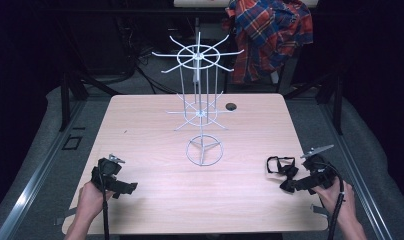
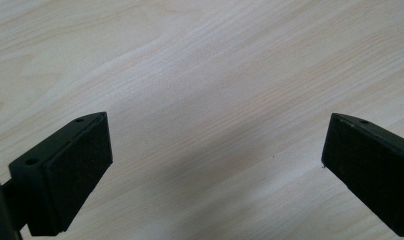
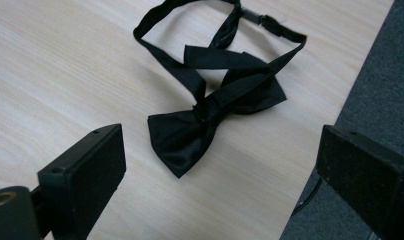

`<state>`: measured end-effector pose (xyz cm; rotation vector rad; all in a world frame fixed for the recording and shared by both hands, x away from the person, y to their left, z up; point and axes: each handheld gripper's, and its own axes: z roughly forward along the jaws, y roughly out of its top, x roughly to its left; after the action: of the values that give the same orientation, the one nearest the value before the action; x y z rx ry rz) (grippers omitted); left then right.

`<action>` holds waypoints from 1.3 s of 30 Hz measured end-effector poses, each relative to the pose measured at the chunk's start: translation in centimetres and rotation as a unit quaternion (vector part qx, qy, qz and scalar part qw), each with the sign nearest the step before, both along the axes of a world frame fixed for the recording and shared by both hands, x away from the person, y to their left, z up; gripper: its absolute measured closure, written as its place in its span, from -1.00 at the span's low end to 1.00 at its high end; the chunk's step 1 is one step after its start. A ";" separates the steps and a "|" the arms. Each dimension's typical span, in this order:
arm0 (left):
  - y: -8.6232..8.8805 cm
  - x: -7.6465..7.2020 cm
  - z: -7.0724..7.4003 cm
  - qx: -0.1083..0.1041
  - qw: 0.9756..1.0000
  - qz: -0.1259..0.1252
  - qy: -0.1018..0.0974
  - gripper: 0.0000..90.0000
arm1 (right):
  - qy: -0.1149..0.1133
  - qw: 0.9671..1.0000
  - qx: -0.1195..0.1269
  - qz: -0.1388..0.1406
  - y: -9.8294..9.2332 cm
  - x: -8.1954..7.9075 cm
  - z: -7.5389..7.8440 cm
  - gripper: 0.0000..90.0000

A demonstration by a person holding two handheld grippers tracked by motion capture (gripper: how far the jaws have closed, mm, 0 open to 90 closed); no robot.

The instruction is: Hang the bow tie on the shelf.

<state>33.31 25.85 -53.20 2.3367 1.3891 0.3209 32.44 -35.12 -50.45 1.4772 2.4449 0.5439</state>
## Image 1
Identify white wire display rack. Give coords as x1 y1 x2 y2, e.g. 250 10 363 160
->
151 31 245 167

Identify person's left hand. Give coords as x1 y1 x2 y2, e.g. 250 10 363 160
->
76 180 115 219

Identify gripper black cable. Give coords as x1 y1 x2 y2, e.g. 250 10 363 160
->
98 166 111 240
318 161 346 240

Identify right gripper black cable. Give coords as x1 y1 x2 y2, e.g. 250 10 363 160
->
318 161 346 240

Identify black stand leg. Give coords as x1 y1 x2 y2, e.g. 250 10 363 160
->
58 71 91 133
314 71 344 136

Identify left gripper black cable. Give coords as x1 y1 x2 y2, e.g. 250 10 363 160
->
98 166 111 240

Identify black strap accessory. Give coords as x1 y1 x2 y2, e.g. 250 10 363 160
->
265 155 300 184

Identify grey tape strip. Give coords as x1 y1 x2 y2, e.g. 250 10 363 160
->
310 203 332 218
53 207 78 226

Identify metal floor rail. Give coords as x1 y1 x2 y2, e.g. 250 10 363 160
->
0 99 88 240
318 99 394 240

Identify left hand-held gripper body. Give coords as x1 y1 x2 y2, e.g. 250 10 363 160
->
90 153 127 195

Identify plaid shirt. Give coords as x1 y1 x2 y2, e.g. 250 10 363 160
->
222 0 314 85

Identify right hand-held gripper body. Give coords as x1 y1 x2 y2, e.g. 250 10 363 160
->
299 144 340 196

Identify black floor cables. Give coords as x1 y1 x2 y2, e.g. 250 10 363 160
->
116 46 181 96

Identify person's right hand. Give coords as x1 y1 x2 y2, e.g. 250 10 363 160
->
311 176 355 222

